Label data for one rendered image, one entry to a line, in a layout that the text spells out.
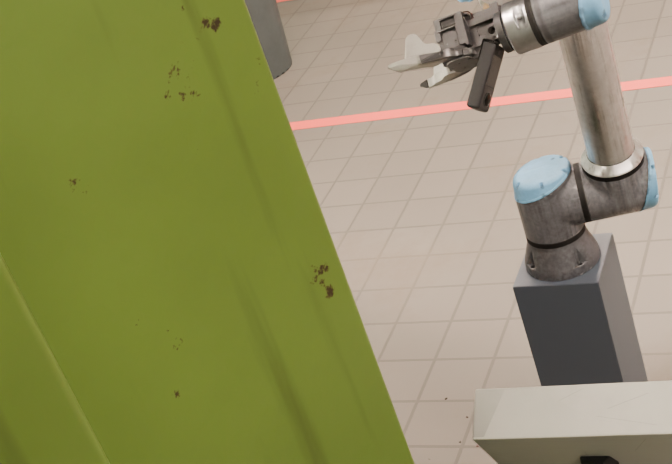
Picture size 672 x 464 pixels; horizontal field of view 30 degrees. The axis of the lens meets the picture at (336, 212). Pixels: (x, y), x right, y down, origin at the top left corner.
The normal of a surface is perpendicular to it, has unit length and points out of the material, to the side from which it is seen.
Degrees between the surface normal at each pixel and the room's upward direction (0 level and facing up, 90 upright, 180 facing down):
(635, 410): 30
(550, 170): 5
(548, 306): 90
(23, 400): 90
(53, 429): 90
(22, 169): 90
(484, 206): 0
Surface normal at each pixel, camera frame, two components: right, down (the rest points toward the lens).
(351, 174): -0.30, -0.83
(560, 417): -0.41, -0.44
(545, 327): -0.33, 0.55
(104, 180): 0.70, 0.14
